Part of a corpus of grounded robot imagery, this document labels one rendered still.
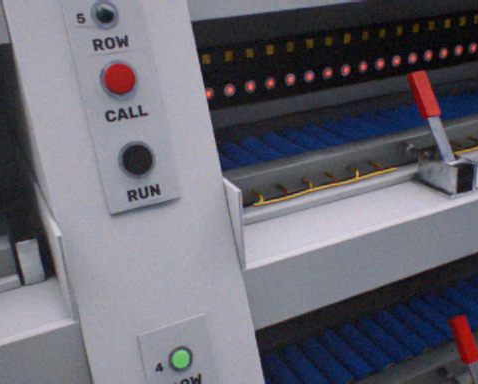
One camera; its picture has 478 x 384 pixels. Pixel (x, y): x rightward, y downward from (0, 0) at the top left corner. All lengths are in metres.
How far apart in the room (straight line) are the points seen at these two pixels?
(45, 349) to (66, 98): 0.13
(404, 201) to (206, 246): 0.16
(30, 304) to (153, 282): 0.07
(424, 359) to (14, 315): 0.34
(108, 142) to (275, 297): 0.14
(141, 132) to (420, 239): 0.21
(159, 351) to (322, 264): 0.11
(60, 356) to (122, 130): 0.12
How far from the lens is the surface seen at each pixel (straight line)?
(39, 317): 0.33
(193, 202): 0.33
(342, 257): 0.38
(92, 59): 0.32
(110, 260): 0.32
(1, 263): 0.36
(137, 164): 0.31
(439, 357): 0.54
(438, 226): 0.42
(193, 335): 0.34
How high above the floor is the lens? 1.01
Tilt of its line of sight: 6 degrees down
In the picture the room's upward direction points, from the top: 11 degrees counter-clockwise
